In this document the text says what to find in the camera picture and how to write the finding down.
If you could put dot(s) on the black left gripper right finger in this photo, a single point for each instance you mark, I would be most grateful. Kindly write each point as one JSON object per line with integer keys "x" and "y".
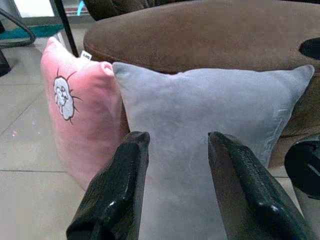
{"x": 250, "y": 190}

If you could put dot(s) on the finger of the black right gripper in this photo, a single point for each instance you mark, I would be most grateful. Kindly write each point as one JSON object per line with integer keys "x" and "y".
{"x": 303, "y": 167}
{"x": 311, "y": 48}

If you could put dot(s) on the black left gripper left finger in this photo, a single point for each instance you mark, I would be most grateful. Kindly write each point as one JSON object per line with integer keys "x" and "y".
{"x": 117, "y": 182}

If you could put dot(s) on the pink pillow with white print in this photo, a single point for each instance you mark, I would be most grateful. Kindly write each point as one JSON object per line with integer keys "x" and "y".
{"x": 82, "y": 107}

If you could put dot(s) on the grey velvet pillow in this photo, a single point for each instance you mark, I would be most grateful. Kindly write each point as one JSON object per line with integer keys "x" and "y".
{"x": 195, "y": 110}

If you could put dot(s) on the brown suede sofa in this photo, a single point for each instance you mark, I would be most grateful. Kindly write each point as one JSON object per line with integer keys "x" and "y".
{"x": 200, "y": 37}

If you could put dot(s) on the teal floor mat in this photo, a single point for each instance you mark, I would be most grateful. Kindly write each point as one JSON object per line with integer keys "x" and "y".
{"x": 30, "y": 31}

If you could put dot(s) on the black metal table leg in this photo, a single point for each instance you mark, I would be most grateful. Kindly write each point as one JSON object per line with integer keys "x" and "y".
{"x": 67, "y": 25}

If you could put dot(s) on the black curved chair base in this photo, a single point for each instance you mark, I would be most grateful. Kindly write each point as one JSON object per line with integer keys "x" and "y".
{"x": 17, "y": 37}

